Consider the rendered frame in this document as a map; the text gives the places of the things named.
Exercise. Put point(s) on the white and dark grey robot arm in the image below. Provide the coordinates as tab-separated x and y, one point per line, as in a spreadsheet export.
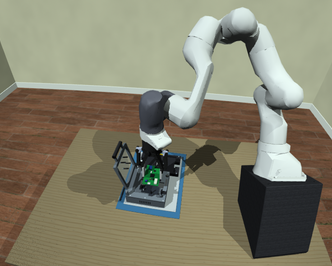
278	92

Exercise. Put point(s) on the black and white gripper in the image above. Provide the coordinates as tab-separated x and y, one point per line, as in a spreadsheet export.
150	151

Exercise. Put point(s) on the green circuit board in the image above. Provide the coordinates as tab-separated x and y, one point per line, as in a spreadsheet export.
152	175

